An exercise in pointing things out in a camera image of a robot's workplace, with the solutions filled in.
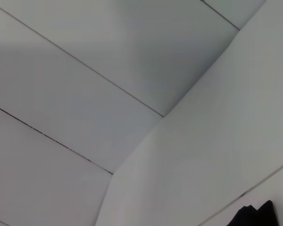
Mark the black FREE print t-shirt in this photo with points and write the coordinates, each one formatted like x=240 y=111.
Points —
x=254 y=215

